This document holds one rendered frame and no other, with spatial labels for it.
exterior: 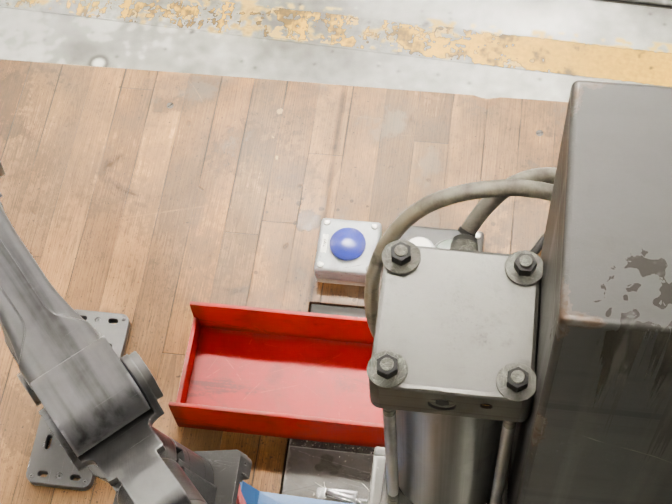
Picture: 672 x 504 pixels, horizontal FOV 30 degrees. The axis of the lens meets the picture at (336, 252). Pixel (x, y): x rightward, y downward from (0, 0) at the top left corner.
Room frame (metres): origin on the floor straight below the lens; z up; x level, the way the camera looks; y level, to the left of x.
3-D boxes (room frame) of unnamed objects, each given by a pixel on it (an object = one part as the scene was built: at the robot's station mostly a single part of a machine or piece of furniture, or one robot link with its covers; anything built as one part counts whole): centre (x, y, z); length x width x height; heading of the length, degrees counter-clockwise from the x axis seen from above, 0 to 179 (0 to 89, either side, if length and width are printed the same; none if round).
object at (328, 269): (0.68, -0.01, 0.90); 0.07 x 0.07 x 0.06; 77
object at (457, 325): (0.31, -0.06, 1.37); 0.11 x 0.09 x 0.30; 167
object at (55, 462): (0.55, 0.29, 0.94); 0.20 x 0.07 x 0.08; 167
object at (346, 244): (0.68, -0.01, 0.93); 0.04 x 0.04 x 0.02
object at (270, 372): (0.53, 0.05, 0.93); 0.25 x 0.12 x 0.06; 77
